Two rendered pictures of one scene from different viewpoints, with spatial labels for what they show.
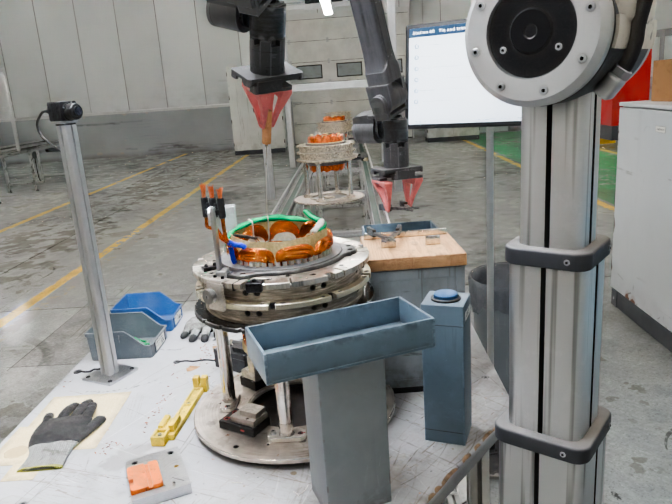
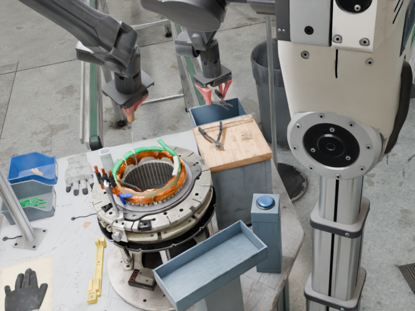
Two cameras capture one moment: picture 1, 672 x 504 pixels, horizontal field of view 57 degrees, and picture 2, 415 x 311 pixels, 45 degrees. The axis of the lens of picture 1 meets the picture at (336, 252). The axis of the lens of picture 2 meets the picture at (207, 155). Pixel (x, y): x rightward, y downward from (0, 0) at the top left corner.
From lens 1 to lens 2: 0.61 m
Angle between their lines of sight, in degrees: 25
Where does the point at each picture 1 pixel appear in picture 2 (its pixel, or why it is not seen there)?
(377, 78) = not seen: hidden behind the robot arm
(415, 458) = (253, 289)
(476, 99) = not seen: outside the picture
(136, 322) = (31, 187)
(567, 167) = (348, 189)
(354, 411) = (225, 300)
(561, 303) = (343, 248)
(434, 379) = not seen: hidden behind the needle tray
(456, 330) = (274, 224)
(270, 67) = (133, 89)
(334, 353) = (213, 285)
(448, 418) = (270, 262)
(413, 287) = (238, 176)
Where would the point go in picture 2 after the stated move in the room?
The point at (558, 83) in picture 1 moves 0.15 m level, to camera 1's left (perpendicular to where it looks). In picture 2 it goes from (347, 175) to (264, 195)
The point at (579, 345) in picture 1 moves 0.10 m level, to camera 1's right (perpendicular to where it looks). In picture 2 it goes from (352, 265) to (394, 253)
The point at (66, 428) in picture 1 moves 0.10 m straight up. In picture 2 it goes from (26, 300) to (14, 280)
